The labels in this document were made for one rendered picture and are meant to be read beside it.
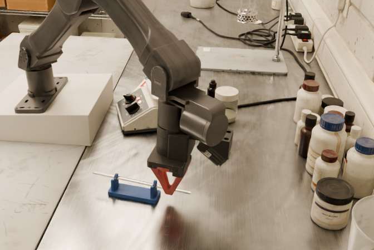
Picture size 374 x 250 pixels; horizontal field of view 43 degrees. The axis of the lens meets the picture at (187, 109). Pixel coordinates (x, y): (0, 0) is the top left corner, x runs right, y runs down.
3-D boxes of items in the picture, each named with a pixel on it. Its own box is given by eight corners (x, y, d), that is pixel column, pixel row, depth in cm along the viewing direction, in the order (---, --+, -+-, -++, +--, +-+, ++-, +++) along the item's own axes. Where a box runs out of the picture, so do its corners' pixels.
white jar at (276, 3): (283, 6, 223) (284, -7, 220) (285, 10, 217) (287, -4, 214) (270, 6, 223) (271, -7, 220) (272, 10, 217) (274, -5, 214)
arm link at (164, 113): (200, 131, 83) (203, 96, 80) (178, 142, 79) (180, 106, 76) (172, 117, 87) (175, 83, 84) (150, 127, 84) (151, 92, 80)
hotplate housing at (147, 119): (122, 136, 113) (121, 106, 109) (116, 111, 124) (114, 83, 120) (211, 127, 118) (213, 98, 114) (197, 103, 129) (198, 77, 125)
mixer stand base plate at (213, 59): (193, 69, 150) (193, 67, 150) (196, 48, 168) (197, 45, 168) (288, 75, 149) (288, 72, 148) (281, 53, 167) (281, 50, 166)
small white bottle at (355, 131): (340, 158, 107) (347, 128, 103) (345, 153, 109) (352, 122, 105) (353, 163, 105) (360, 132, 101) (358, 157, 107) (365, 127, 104)
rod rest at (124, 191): (107, 195, 92) (106, 180, 91) (113, 185, 95) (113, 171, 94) (156, 204, 90) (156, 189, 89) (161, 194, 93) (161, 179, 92)
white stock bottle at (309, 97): (318, 127, 119) (325, 88, 114) (294, 126, 120) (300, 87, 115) (315, 116, 125) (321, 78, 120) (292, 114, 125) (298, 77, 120)
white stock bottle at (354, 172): (378, 196, 95) (392, 148, 89) (352, 202, 93) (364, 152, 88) (359, 178, 100) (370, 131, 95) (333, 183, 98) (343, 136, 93)
